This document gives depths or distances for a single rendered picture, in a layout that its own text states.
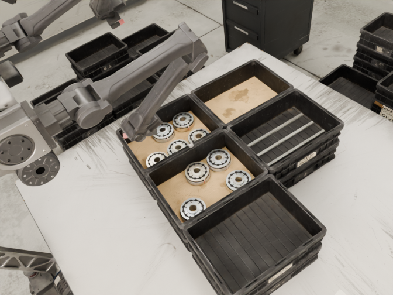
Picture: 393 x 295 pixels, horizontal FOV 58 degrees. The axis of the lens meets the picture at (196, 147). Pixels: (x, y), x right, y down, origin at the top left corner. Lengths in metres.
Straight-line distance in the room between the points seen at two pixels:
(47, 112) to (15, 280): 1.77
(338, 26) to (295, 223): 2.80
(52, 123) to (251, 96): 1.12
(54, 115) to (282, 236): 0.87
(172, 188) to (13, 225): 1.58
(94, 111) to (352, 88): 2.13
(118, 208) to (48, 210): 0.34
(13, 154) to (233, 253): 0.79
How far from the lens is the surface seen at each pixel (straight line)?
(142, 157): 1.64
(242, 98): 1.82
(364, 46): 2.81
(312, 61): 3.44
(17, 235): 2.77
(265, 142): 1.61
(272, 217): 1.40
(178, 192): 1.48
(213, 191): 1.46
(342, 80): 2.84
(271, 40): 3.02
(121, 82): 1.00
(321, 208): 1.59
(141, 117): 1.26
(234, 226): 1.38
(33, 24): 1.38
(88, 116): 0.98
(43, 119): 0.96
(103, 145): 1.94
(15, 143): 0.96
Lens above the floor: 2.05
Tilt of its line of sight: 49 degrees down
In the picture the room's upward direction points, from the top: 11 degrees counter-clockwise
